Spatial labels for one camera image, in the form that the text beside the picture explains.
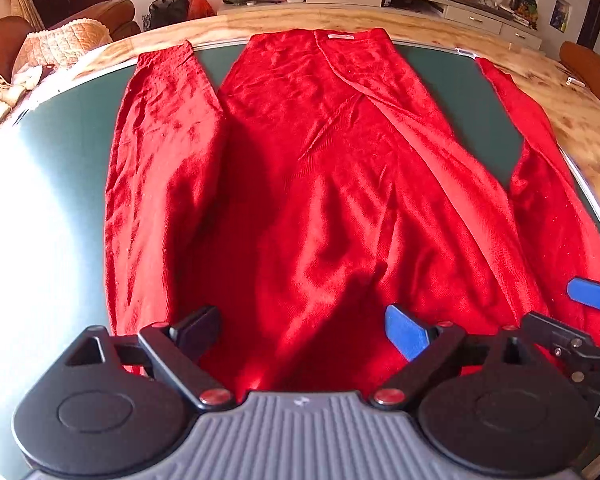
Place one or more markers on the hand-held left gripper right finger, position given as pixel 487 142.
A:
pixel 407 332

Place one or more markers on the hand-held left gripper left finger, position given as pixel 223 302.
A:
pixel 195 327

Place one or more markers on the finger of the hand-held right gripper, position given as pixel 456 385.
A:
pixel 595 296
pixel 565 340

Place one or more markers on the red knit cardigan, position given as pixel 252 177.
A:
pixel 305 185

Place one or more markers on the brown leather armchair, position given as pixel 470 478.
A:
pixel 590 72
pixel 115 15

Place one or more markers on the blue printed box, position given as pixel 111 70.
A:
pixel 561 14

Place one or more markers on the colourful snack bag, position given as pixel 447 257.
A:
pixel 524 10

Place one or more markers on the white crumpled cloth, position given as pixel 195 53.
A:
pixel 27 77

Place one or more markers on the beige quilted cushion cover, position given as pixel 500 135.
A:
pixel 65 45

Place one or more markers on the black handbag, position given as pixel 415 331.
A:
pixel 169 12

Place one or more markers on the red plastic bag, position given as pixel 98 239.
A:
pixel 200 5

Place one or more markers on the brown leather sofa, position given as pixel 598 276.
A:
pixel 0 40

